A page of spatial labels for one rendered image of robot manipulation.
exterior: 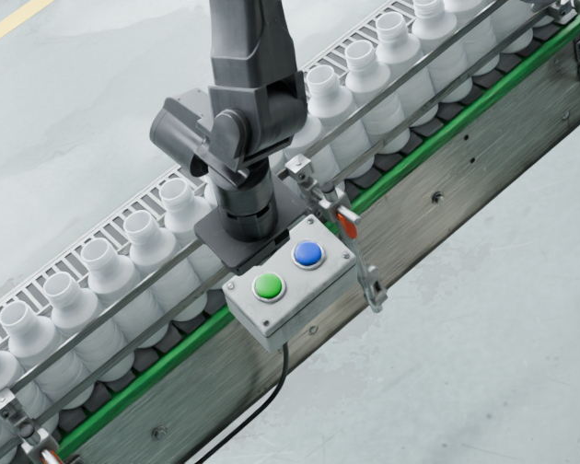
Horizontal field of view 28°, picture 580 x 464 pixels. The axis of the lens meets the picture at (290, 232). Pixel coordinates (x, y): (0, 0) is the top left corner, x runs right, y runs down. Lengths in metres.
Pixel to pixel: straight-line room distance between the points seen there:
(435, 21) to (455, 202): 0.27
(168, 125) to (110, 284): 0.34
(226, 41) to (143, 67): 2.69
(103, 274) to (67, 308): 0.06
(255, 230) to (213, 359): 0.40
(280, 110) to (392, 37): 0.49
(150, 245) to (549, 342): 1.35
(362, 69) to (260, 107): 0.49
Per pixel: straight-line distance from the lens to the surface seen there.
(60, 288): 1.40
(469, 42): 1.60
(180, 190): 1.42
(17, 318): 1.40
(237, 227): 1.13
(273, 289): 1.30
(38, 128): 3.69
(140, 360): 1.47
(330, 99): 1.47
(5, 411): 1.36
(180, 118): 1.10
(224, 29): 1.02
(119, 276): 1.39
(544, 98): 1.70
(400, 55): 1.51
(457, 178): 1.64
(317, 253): 1.32
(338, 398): 2.59
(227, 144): 1.02
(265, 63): 1.01
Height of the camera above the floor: 2.06
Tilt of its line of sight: 44 degrees down
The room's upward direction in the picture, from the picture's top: 25 degrees counter-clockwise
